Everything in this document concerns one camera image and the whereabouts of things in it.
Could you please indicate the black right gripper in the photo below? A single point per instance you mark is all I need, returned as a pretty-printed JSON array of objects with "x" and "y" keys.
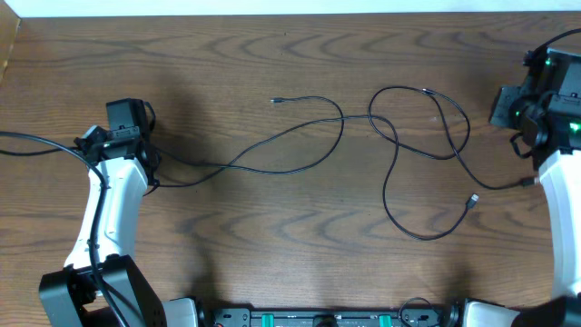
[{"x": 500, "y": 107}]

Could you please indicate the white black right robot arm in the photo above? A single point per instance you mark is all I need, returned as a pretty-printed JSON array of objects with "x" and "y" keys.
[{"x": 545, "y": 113}]

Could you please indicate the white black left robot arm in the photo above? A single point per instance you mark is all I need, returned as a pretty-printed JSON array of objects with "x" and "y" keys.
[{"x": 100, "y": 283}]

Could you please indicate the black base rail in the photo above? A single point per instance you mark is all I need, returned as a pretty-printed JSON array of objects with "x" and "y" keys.
[{"x": 414, "y": 313}]

